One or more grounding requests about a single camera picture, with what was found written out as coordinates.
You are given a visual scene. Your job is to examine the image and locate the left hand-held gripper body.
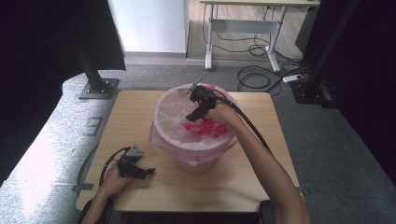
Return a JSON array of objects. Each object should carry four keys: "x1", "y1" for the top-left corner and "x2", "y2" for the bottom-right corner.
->
[{"x1": 116, "y1": 144, "x2": 145, "y2": 179}]

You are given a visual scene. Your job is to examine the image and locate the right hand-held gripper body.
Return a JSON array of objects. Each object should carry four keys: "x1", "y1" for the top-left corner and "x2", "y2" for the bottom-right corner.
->
[{"x1": 185, "y1": 73, "x2": 219, "y2": 111}]

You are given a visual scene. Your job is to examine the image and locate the translucent pink plastic bag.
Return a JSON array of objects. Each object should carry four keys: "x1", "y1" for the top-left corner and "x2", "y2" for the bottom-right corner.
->
[{"x1": 148, "y1": 83, "x2": 240, "y2": 166}]

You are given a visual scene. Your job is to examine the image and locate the person's left hand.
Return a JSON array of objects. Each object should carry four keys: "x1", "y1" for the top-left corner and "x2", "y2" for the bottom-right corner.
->
[{"x1": 99, "y1": 163, "x2": 135, "y2": 199}]

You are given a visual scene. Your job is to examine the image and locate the person's right hand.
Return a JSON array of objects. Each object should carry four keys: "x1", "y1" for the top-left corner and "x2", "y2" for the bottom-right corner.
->
[{"x1": 203, "y1": 104, "x2": 243, "y2": 132}]

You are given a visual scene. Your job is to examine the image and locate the grey tape strip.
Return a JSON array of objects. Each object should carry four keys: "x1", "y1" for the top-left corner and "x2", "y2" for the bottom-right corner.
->
[{"x1": 72, "y1": 183, "x2": 94, "y2": 192}]

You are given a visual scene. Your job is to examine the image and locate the black metal stand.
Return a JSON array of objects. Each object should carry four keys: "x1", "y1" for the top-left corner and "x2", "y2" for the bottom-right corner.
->
[
  {"x1": 289, "y1": 0, "x2": 363, "y2": 109},
  {"x1": 73, "y1": 31, "x2": 120, "y2": 101}
]

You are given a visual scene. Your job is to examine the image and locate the white power strip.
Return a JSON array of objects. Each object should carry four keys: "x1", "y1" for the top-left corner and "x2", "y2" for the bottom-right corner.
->
[{"x1": 282, "y1": 74, "x2": 304, "y2": 84}]

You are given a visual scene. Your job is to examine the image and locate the person's right leg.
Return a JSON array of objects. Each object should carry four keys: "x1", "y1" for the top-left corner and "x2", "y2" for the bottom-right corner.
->
[{"x1": 260, "y1": 200, "x2": 278, "y2": 224}]

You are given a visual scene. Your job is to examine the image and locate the black curtain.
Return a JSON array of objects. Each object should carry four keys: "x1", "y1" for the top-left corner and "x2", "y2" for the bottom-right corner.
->
[
  {"x1": 295, "y1": 0, "x2": 396, "y2": 188},
  {"x1": 0, "y1": 0, "x2": 127, "y2": 188}
]

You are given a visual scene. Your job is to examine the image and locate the coiled black floor cable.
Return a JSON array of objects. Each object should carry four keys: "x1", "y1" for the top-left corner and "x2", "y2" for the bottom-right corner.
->
[{"x1": 236, "y1": 64, "x2": 283, "y2": 94}]

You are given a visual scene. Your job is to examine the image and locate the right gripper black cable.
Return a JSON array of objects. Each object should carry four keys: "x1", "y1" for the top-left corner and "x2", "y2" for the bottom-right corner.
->
[{"x1": 211, "y1": 89, "x2": 272, "y2": 153}]

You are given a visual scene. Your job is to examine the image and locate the black cables under desk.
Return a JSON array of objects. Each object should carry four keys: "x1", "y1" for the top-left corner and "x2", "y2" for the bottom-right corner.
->
[{"x1": 202, "y1": 4, "x2": 302, "y2": 60}]

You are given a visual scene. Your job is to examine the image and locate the white metal frame desk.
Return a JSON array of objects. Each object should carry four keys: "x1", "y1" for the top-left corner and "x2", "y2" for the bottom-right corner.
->
[{"x1": 200, "y1": 0, "x2": 321, "y2": 73}]

